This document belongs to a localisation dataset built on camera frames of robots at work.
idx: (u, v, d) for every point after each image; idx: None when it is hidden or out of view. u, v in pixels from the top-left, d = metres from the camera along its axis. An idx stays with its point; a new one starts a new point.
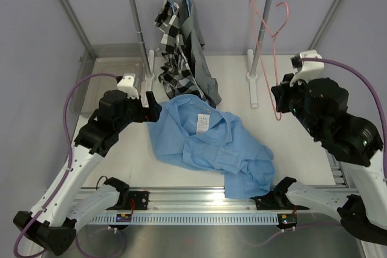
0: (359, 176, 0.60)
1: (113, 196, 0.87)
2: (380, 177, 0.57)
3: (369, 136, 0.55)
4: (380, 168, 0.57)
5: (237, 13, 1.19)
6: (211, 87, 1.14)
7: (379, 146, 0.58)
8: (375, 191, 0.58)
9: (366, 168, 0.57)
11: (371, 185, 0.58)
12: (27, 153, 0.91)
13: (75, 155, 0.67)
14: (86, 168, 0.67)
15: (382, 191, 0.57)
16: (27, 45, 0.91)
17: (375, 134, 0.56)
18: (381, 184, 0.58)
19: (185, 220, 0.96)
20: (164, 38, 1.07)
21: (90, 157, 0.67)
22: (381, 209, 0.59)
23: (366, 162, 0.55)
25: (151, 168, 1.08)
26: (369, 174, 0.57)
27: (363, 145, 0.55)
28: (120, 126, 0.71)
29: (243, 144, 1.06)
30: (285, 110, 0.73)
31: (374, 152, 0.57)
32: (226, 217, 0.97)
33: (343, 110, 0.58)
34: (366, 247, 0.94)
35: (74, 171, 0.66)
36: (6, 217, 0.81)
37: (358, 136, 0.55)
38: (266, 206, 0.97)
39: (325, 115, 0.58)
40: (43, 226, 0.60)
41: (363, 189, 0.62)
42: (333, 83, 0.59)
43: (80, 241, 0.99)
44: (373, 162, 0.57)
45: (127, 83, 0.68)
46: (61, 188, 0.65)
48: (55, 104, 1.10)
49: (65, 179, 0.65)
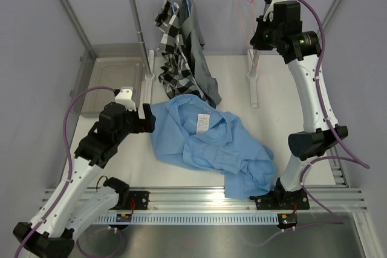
0: (297, 79, 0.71)
1: (113, 197, 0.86)
2: (310, 75, 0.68)
3: (308, 40, 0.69)
4: (312, 69, 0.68)
5: (236, 12, 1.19)
6: (211, 87, 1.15)
7: (317, 51, 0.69)
8: (305, 87, 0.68)
9: (299, 63, 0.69)
11: (303, 83, 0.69)
12: (27, 153, 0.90)
13: (75, 167, 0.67)
14: (86, 180, 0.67)
15: (310, 87, 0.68)
16: (28, 45, 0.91)
17: (315, 41, 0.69)
18: (310, 82, 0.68)
19: (186, 220, 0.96)
20: (164, 38, 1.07)
21: (90, 168, 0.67)
22: (309, 111, 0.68)
23: (297, 54, 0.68)
25: (151, 168, 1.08)
26: (301, 69, 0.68)
27: (299, 43, 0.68)
28: (119, 138, 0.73)
29: (243, 145, 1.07)
30: (260, 43, 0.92)
31: (311, 55, 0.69)
32: (226, 217, 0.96)
33: (298, 20, 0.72)
34: (366, 247, 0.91)
35: (74, 182, 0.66)
36: (7, 218, 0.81)
37: (299, 37, 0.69)
38: (266, 207, 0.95)
39: (280, 22, 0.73)
40: (42, 237, 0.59)
41: (300, 96, 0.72)
42: (293, 0, 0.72)
43: (80, 241, 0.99)
44: (306, 60, 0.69)
45: (126, 96, 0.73)
46: (61, 199, 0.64)
48: (55, 104, 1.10)
49: (65, 191, 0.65)
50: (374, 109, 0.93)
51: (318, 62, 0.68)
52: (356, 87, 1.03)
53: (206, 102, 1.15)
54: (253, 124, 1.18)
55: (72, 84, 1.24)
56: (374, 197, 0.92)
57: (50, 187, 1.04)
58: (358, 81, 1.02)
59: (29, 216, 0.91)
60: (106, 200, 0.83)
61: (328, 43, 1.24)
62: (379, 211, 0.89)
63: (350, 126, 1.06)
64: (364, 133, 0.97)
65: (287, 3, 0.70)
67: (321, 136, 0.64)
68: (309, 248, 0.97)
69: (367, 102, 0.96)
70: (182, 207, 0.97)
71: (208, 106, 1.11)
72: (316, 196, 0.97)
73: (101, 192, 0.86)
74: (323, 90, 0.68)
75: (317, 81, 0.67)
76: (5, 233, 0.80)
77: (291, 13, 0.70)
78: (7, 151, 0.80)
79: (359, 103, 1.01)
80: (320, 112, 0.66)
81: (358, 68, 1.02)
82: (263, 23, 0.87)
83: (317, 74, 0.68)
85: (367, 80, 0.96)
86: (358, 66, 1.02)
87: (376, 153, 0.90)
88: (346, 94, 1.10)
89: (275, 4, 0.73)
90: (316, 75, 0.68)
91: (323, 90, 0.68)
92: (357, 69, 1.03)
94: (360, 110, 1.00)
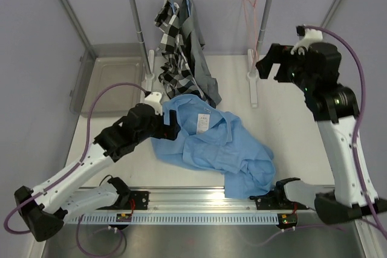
0: (330, 141, 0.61)
1: (111, 197, 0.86)
2: (345, 141, 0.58)
3: (345, 99, 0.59)
4: (349, 133, 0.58)
5: (237, 13, 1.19)
6: (211, 87, 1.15)
7: (354, 113, 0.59)
8: (340, 154, 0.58)
9: (333, 126, 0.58)
11: (337, 148, 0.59)
12: (26, 153, 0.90)
13: (89, 152, 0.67)
14: (95, 168, 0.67)
15: (346, 155, 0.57)
16: (28, 45, 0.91)
17: (353, 101, 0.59)
18: (346, 149, 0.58)
19: (186, 220, 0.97)
20: (163, 38, 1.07)
21: (103, 158, 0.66)
22: (343, 180, 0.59)
23: (332, 117, 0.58)
25: (151, 167, 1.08)
26: (335, 132, 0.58)
27: (334, 102, 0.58)
28: (139, 139, 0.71)
29: (243, 145, 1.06)
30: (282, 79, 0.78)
31: (347, 116, 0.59)
32: (225, 217, 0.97)
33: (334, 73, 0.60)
34: (366, 246, 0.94)
35: (84, 167, 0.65)
36: (6, 218, 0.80)
37: (333, 95, 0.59)
38: (266, 206, 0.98)
39: (316, 74, 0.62)
40: (36, 209, 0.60)
41: (332, 158, 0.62)
42: (329, 45, 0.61)
43: (81, 240, 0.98)
44: (341, 123, 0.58)
45: (155, 98, 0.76)
46: (66, 178, 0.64)
48: (55, 104, 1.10)
49: (72, 170, 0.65)
50: (375, 109, 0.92)
51: (357, 126, 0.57)
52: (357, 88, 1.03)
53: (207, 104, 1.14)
54: (253, 124, 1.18)
55: (72, 84, 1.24)
56: None
57: None
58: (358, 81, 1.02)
59: None
60: (106, 196, 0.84)
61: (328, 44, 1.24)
62: None
63: None
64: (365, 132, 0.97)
65: (326, 52, 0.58)
67: (357, 212, 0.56)
68: (310, 248, 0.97)
69: (368, 101, 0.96)
70: (182, 207, 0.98)
71: (207, 106, 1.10)
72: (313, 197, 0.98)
73: (104, 188, 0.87)
74: (361, 158, 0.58)
75: (354, 148, 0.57)
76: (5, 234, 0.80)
77: (330, 65, 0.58)
78: (7, 151, 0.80)
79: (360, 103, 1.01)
80: (357, 184, 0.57)
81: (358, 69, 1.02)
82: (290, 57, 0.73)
83: (354, 139, 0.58)
85: (368, 81, 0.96)
86: None
87: (377, 153, 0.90)
88: None
89: (311, 49, 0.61)
90: (353, 142, 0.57)
91: (361, 158, 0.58)
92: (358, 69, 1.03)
94: None
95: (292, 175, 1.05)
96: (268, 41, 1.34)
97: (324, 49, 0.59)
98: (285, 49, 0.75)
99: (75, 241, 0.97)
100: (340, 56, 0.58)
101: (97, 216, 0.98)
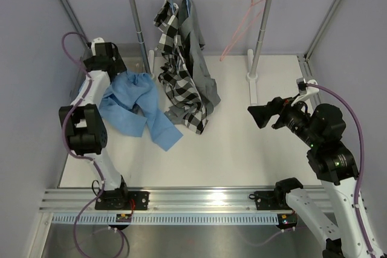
0: (333, 200, 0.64)
1: (117, 178, 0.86)
2: (348, 200, 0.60)
3: (344, 161, 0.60)
4: (350, 193, 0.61)
5: (236, 12, 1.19)
6: (208, 88, 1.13)
7: (354, 173, 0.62)
8: (344, 216, 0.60)
9: (335, 188, 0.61)
11: (341, 209, 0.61)
12: (25, 153, 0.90)
13: (92, 75, 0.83)
14: (102, 81, 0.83)
15: (349, 215, 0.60)
16: (28, 45, 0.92)
17: (352, 163, 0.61)
18: (349, 208, 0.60)
19: (186, 220, 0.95)
20: (162, 38, 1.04)
21: (104, 74, 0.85)
22: (349, 238, 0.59)
23: (334, 180, 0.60)
25: (149, 167, 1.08)
26: (337, 193, 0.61)
27: (334, 165, 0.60)
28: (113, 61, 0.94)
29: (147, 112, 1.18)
30: (279, 125, 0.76)
31: (347, 177, 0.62)
32: (226, 217, 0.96)
33: (337, 137, 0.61)
34: None
35: (95, 81, 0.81)
36: (7, 218, 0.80)
37: (333, 158, 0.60)
38: (266, 207, 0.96)
39: (318, 136, 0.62)
40: (87, 106, 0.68)
41: (337, 215, 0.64)
42: (338, 111, 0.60)
43: (80, 241, 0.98)
44: (343, 184, 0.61)
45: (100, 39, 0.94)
46: (91, 88, 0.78)
48: (56, 104, 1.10)
49: (90, 84, 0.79)
50: (375, 109, 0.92)
51: (357, 187, 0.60)
52: (357, 88, 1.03)
53: (203, 111, 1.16)
54: (254, 124, 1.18)
55: (72, 85, 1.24)
56: (373, 197, 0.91)
57: (50, 187, 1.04)
58: (358, 81, 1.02)
59: (29, 216, 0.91)
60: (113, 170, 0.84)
61: (328, 44, 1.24)
62: (378, 211, 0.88)
63: (351, 126, 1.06)
64: (366, 132, 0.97)
65: (331, 120, 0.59)
67: None
68: (309, 248, 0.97)
69: (369, 103, 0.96)
70: (182, 207, 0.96)
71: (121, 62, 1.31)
72: (313, 197, 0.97)
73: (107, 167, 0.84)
74: (364, 217, 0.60)
75: (357, 209, 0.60)
76: (6, 234, 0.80)
77: (333, 133, 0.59)
78: (7, 151, 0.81)
79: (360, 103, 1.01)
80: (363, 242, 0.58)
81: (359, 70, 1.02)
82: (290, 109, 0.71)
83: (356, 199, 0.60)
85: (369, 81, 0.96)
86: (360, 66, 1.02)
87: (376, 153, 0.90)
88: (346, 94, 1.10)
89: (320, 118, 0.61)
90: (355, 202, 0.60)
91: (364, 219, 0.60)
92: (358, 69, 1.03)
94: (359, 109, 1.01)
95: (292, 176, 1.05)
96: (268, 41, 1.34)
97: (329, 117, 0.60)
98: (285, 103, 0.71)
99: (74, 242, 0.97)
100: (342, 125, 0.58)
101: (97, 216, 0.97)
